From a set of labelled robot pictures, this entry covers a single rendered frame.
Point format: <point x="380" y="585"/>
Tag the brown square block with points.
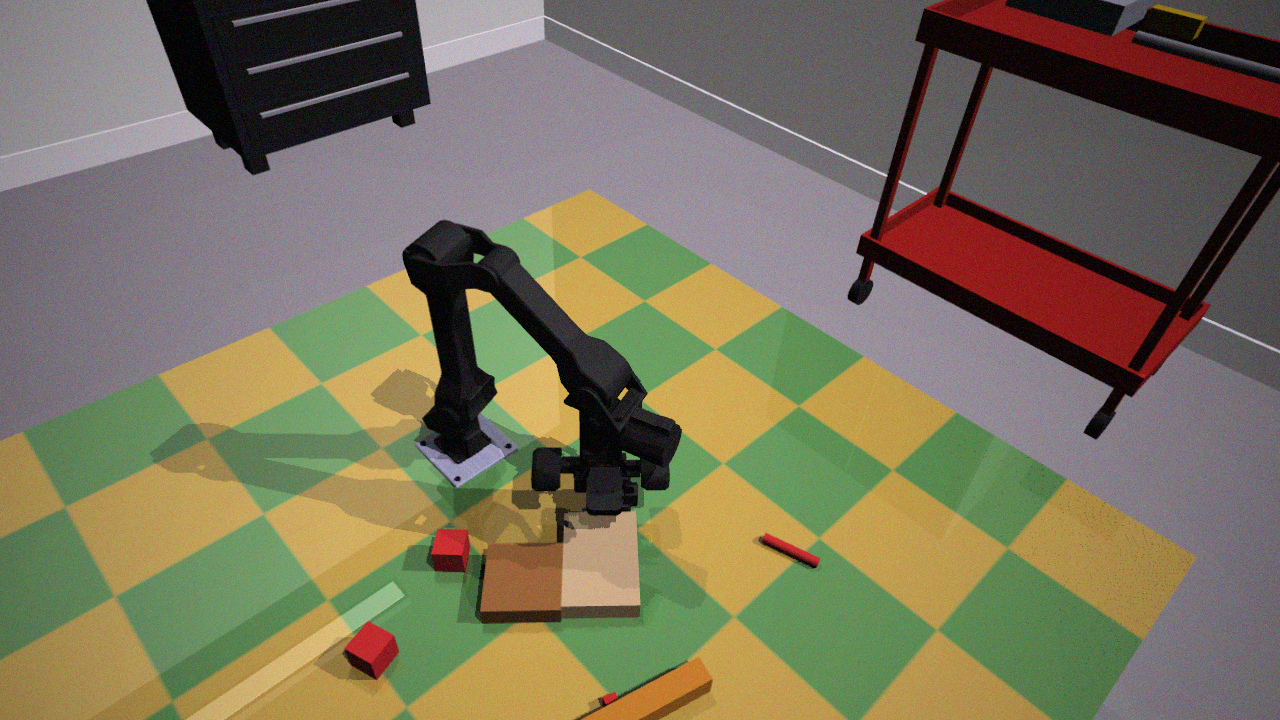
<point x="522" y="583"/>

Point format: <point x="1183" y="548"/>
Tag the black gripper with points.
<point x="547" y="467"/>

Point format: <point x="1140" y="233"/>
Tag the red bar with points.
<point x="791" y="550"/>

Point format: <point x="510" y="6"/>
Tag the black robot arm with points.
<point x="440" y="263"/>

